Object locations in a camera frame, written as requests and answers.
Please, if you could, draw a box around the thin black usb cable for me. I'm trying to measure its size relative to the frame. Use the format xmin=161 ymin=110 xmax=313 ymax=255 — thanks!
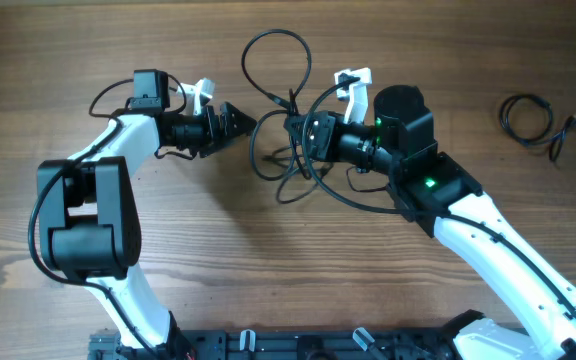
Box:
xmin=497 ymin=93 xmax=576 ymax=163

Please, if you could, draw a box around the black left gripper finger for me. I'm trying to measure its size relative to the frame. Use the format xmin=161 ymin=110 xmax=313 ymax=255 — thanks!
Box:
xmin=220 ymin=102 xmax=257 ymax=136
xmin=199 ymin=134 xmax=245 ymax=158

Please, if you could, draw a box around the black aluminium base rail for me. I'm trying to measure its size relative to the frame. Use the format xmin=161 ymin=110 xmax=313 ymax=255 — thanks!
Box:
xmin=87 ymin=327 xmax=457 ymax=360

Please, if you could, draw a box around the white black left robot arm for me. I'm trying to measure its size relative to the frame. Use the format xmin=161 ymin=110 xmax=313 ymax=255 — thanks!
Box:
xmin=28 ymin=69 xmax=256 ymax=359

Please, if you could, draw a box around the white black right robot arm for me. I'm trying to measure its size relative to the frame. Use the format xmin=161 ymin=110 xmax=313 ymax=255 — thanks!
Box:
xmin=284 ymin=85 xmax=576 ymax=359

